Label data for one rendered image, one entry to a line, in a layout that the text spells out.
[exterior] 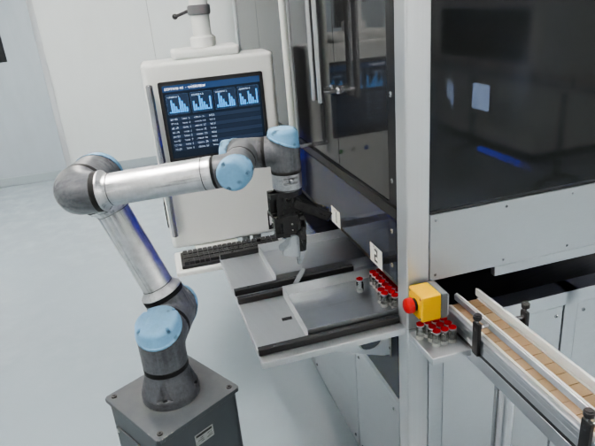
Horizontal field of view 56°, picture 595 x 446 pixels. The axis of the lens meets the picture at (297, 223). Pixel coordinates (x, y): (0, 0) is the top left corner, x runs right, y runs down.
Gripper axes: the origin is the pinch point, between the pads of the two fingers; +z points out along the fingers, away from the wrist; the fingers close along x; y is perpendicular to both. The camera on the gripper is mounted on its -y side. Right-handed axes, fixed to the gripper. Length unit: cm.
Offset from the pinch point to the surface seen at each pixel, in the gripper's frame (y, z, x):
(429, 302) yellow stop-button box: -25.5, 7.7, 22.3
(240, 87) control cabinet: -7, -33, -88
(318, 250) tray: -20, 21, -45
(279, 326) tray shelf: 7.0, 21.5, -3.7
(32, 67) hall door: 124, -14, -546
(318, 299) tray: -8.0, 21.2, -12.8
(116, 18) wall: 28, -56, -545
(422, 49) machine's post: -28, -51, 13
